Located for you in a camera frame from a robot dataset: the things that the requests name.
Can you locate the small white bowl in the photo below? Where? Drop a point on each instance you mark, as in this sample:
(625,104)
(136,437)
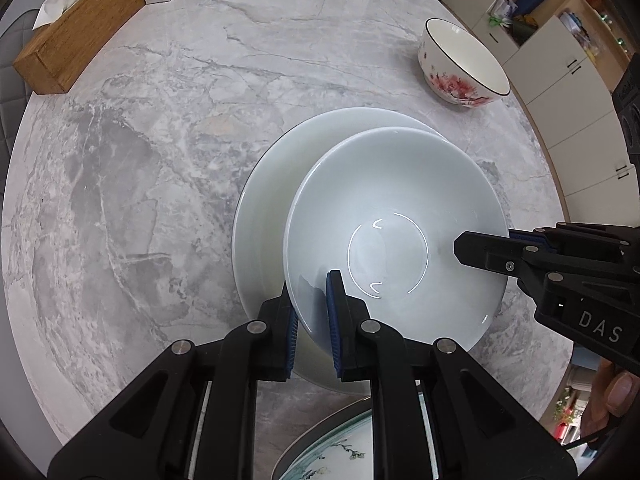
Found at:
(400,185)

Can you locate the teal floral deep plate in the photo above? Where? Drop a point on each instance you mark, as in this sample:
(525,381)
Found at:
(330,452)

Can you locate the wooden tissue box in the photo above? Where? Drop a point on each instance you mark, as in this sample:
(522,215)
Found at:
(75,47)

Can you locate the red floral bowl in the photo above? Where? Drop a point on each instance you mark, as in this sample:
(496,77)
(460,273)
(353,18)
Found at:
(462,60)

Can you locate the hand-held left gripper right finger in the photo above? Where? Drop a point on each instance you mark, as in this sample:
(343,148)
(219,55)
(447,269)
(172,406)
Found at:
(336,325)

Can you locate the white tissue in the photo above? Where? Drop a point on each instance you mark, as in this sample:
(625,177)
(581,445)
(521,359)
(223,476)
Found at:
(65,0)

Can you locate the white wall cabinet unit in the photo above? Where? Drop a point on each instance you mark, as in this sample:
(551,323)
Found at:
(575,110)

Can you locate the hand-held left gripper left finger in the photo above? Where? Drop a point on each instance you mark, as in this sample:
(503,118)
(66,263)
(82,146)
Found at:
(292,345)

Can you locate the white shopping bag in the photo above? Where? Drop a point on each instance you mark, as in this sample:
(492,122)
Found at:
(502,10)

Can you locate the person's right hand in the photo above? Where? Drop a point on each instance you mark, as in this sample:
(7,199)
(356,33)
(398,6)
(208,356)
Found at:
(620,392)

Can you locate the white ceramic plate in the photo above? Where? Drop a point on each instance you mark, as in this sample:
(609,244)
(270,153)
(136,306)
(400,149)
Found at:
(260,210)

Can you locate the grey quilted chair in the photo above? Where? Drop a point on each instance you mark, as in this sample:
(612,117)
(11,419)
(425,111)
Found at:
(10,75)

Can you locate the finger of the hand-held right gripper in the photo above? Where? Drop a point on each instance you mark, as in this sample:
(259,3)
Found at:
(485,252)
(590,240)

